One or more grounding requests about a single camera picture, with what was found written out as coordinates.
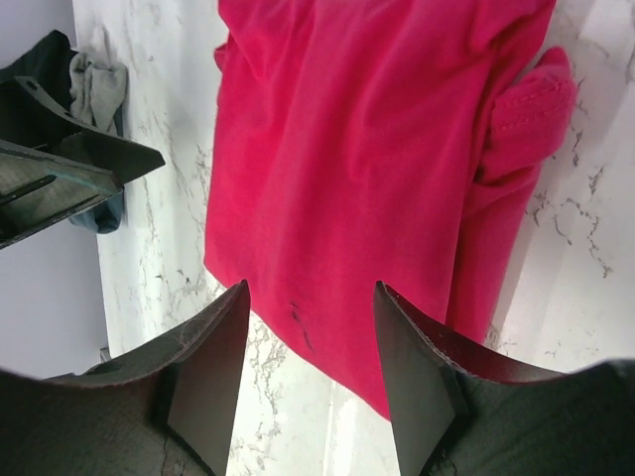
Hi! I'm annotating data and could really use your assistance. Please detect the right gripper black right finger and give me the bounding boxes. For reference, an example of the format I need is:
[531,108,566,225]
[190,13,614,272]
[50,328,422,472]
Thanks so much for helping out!
[374,283,634,475]

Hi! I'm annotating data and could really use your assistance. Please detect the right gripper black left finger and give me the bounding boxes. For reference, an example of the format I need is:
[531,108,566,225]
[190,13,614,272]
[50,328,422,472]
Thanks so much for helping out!
[1,283,249,475]

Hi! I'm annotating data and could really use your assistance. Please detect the red t shirt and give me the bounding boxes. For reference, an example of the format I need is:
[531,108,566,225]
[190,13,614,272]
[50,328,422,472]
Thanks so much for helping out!
[204,1,577,417]

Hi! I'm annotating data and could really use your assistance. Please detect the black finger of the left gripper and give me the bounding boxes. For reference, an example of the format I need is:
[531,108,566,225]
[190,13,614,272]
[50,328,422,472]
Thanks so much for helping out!
[1,140,123,248]
[1,76,165,181]

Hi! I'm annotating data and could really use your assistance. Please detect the folded black t shirt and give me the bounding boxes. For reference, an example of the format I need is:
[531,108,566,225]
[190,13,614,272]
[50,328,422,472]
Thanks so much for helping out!
[0,29,78,145]

